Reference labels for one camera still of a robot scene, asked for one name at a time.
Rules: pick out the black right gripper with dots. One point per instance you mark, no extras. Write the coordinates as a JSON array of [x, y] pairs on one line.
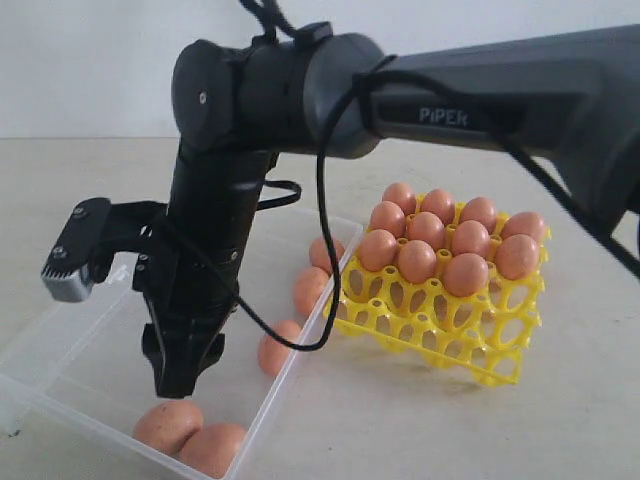
[[212, 203]]

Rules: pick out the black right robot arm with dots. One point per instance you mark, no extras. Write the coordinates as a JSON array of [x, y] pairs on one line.
[[565, 107]]

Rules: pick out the yellow plastic egg tray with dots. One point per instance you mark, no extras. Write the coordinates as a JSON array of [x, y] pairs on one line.
[[485, 333]]

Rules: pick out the clear plastic storage box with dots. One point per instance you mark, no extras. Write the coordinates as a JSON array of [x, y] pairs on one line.
[[81, 366]]

